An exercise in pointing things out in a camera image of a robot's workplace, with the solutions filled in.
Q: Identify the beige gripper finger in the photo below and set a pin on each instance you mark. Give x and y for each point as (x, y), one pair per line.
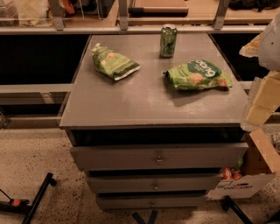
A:
(263, 101)

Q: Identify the green jalapeno chip bag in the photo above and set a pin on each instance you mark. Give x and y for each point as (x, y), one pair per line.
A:
(113, 64)

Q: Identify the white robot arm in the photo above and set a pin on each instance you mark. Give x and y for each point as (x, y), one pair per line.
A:
(266, 46)

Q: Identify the green snack bag white logo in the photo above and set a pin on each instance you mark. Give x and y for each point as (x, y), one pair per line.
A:
(198, 75)

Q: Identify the cardboard box with snacks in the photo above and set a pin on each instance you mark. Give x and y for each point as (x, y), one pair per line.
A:
(260, 164)

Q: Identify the top grey drawer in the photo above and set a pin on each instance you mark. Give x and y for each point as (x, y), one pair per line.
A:
(157, 156)

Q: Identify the grey drawer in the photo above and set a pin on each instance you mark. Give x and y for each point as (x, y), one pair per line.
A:
(152, 184)
(157, 156)
(144, 202)

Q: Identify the red snack packs in box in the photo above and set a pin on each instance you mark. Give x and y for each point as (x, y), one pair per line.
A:
(231, 173)

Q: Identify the black stand leg right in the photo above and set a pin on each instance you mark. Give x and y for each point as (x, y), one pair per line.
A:
(228, 203)

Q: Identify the grey drawer cabinet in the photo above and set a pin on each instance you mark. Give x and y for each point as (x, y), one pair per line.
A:
(144, 108)

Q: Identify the green soda can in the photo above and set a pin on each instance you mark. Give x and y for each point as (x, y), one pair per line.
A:
(168, 40)

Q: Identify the bottom grey drawer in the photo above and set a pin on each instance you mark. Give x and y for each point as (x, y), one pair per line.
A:
(144, 202)

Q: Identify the middle grey drawer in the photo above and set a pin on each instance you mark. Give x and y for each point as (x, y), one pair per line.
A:
(152, 184)

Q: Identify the metal shelf rail frame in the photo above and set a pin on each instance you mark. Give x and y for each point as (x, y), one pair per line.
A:
(203, 16)

